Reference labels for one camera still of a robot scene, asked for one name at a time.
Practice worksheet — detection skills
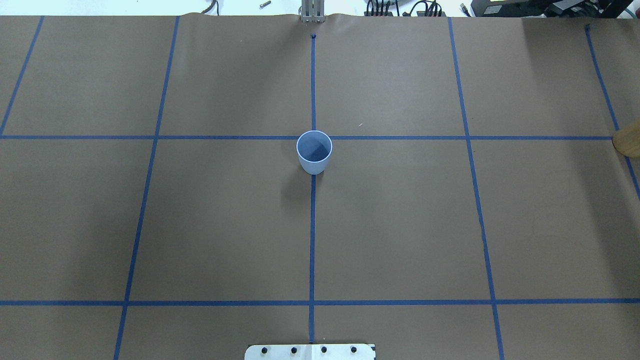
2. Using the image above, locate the aluminium frame post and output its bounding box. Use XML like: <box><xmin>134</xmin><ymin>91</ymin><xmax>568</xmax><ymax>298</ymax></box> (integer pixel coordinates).
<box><xmin>299</xmin><ymin>0</ymin><xmax>326</xmax><ymax>24</ymax></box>

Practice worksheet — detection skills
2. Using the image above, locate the yellow-brown plastic cup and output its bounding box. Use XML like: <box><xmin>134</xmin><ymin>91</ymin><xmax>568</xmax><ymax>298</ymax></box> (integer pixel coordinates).
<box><xmin>612</xmin><ymin>120</ymin><xmax>640</xmax><ymax>158</ymax></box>

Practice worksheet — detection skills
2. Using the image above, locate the white mounting plate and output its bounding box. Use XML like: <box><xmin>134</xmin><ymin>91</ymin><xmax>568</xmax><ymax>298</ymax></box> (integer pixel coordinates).
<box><xmin>244</xmin><ymin>343</ymin><xmax>377</xmax><ymax>360</ymax></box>

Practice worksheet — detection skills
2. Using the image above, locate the light blue plastic cup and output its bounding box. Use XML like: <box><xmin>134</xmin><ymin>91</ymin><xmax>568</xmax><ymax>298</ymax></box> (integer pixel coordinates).
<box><xmin>295</xmin><ymin>130</ymin><xmax>333</xmax><ymax>176</ymax></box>

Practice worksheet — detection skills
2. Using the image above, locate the black power strip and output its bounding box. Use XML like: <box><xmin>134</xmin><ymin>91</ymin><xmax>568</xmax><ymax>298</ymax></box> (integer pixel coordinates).
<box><xmin>362</xmin><ymin>0</ymin><xmax>446</xmax><ymax>18</ymax></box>

